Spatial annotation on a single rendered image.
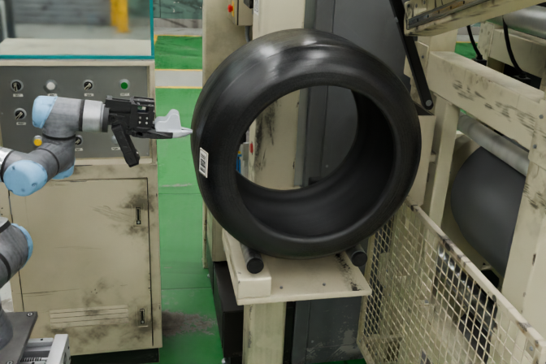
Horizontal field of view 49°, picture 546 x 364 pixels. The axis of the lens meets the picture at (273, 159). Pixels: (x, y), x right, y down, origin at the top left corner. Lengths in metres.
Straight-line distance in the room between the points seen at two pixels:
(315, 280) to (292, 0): 0.78
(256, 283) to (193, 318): 1.34
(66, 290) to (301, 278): 1.06
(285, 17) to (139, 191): 0.88
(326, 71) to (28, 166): 0.68
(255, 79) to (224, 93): 0.08
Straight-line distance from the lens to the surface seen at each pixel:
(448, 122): 1.93
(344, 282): 1.70
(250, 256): 1.56
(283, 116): 1.80
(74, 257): 2.37
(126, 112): 1.46
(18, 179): 1.37
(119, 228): 2.30
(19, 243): 1.70
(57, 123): 1.46
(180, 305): 2.98
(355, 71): 1.40
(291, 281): 1.68
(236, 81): 1.38
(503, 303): 1.38
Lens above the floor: 1.72
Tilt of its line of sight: 21 degrees down
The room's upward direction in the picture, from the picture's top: 3 degrees clockwise
